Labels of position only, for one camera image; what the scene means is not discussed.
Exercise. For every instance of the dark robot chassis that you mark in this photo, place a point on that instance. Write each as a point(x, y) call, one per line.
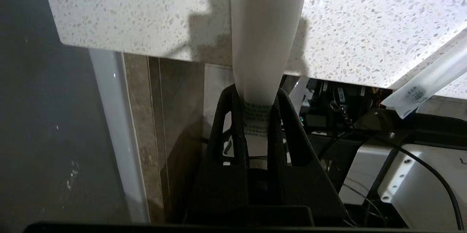
point(350, 109)

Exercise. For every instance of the clear pack with dark toothbrush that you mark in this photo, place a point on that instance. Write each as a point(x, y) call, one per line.
point(266, 43)

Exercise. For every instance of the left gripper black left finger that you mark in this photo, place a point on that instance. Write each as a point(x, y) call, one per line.
point(226, 182)

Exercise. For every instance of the vanity cabinet front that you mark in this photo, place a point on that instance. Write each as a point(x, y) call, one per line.
point(175, 98)

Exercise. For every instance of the white vertical trim strip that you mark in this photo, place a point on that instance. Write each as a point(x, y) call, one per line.
point(116, 123)

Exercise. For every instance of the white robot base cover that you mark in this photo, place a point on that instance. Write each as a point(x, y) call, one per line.
point(423, 189)

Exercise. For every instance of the green-banded pack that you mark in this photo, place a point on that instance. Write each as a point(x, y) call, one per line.
point(430, 83)

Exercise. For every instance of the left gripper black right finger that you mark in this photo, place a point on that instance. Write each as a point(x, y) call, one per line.
point(295, 182)

